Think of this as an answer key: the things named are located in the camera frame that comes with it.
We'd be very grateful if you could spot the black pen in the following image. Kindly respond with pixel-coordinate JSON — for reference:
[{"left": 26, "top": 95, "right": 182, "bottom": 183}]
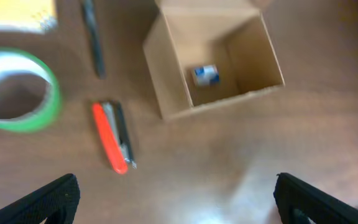
[{"left": 81, "top": 0, "right": 106, "bottom": 80}]

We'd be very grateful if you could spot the orange black stapler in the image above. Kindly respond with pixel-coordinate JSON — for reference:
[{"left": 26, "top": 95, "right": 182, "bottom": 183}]
[{"left": 91, "top": 101, "right": 137, "bottom": 175}]

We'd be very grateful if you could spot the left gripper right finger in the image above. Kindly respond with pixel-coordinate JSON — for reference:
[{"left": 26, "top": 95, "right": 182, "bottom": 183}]
[{"left": 273, "top": 172, "right": 358, "bottom": 224}]

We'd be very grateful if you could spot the green tape roll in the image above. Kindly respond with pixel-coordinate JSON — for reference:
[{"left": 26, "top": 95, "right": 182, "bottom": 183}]
[{"left": 0, "top": 47, "right": 62, "bottom": 133}]

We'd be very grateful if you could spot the blue white staples box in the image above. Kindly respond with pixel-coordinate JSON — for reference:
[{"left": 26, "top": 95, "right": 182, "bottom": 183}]
[{"left": 191, "top": 65, "right": 220, "bottom": 86}]

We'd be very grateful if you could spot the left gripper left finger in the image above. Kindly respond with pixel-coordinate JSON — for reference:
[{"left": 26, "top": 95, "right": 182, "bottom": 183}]
[{"left": 0, "top": 174, "right": 80, "bottom": 224}]

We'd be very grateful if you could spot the brown cardboard box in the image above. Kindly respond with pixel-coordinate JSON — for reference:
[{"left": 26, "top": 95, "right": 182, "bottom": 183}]
[{"left": 143, "top": 0, "right": 285, "bottom": 120}]

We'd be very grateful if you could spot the yellow sticky note pad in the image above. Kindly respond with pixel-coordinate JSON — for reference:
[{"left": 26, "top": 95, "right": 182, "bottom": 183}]
[{"left": 0, "top": 0, "right": 58, "bottom": 34}]

